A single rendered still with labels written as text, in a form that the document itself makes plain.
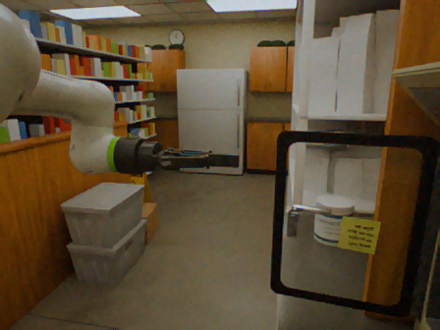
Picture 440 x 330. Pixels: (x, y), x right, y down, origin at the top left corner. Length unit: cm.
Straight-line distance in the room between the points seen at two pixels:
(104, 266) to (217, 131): 340
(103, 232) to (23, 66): 213
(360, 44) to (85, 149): 127
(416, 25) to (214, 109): 474
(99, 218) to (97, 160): 163
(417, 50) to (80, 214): 225
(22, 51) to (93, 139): 45
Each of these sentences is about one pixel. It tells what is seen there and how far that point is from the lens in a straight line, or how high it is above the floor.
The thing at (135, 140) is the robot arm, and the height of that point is 135.
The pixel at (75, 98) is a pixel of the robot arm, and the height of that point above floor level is 146.
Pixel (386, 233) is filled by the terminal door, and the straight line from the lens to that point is 74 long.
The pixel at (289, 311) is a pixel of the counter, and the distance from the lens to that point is 86.
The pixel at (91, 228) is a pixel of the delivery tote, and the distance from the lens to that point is 250.
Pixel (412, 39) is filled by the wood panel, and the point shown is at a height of 157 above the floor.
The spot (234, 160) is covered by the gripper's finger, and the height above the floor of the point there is 131.
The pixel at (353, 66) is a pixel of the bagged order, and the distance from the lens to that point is 164.
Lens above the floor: 147
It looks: 14 degrees down
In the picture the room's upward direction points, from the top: straight up
